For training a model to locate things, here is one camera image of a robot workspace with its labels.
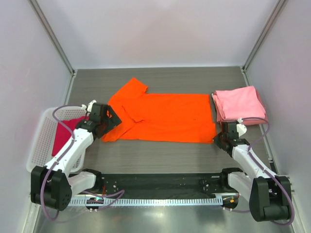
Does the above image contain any light pink shirt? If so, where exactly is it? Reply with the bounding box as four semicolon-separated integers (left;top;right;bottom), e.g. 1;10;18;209
213;85;266;121

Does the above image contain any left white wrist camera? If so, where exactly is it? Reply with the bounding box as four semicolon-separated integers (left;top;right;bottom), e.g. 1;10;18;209
81;100;97;113

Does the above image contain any slotted cable duct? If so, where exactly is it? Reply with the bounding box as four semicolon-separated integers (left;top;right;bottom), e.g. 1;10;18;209
69;196;223;207

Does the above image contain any aluminium frame post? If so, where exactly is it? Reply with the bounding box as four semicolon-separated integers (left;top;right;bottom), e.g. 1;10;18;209
241;0;288;74
28;0;75;76

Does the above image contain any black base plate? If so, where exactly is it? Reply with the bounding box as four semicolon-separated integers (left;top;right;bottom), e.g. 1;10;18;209
91;172;240;200

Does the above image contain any salmon pink shirt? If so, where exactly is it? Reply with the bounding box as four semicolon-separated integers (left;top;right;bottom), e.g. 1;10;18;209
210;88;269;126

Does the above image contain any white plastic basket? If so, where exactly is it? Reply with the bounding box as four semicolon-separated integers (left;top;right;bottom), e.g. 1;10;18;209
26;106;86;172

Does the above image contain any magenta t shirt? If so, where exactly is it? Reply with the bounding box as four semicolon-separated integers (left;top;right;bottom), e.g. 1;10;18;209
52;116;85;157

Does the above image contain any right aluminium frame post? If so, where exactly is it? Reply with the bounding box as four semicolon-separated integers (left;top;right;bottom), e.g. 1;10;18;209
241;0;288;74

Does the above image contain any left aluminium frame post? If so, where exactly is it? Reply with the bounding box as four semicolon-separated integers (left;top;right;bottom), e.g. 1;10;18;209
28;0;75;76

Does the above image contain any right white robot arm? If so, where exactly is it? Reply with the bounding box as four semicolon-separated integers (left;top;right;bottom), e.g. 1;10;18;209
213;120;295;225

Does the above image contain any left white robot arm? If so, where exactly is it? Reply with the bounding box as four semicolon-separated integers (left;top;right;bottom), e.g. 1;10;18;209
30;102;121;211

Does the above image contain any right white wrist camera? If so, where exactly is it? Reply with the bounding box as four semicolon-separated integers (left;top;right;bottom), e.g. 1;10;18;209
236;118;247;137

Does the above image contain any orange t shirt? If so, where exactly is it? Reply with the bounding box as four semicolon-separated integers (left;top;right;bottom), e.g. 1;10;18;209
102;78;217;144

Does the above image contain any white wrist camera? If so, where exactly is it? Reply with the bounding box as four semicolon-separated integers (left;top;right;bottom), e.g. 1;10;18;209
236;118;247;137
81;100;97;113

